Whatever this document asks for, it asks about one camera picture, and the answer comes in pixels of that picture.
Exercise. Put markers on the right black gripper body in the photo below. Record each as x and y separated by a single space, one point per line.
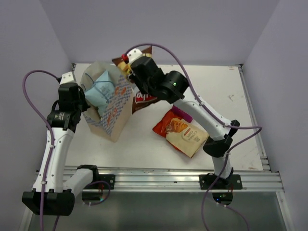
142 85

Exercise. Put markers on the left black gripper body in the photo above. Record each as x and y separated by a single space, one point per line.
82 104

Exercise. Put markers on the brown Chuba cassava chips bag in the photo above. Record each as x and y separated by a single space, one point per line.
140 100

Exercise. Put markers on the light blue cassava chips bag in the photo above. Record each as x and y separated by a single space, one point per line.
101 92

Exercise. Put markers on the blue patterned paper bag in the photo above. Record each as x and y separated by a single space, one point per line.
118 111

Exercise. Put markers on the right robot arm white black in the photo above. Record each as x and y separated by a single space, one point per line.
174 88

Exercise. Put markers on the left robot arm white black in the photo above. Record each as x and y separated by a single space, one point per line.
50 195

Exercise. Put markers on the orange cream cassava chips bag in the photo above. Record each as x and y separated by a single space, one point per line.
182 135

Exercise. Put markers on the purple snack packet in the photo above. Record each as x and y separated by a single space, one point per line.
181 114

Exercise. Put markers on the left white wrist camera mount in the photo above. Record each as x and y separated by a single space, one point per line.
67 78

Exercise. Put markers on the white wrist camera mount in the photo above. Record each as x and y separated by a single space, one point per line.
67 78
131 56

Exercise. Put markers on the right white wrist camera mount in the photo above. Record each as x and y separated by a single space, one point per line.
131 56

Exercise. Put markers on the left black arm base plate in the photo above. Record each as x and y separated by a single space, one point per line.
108 177

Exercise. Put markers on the aluminium mounting rail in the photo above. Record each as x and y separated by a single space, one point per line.
175 180

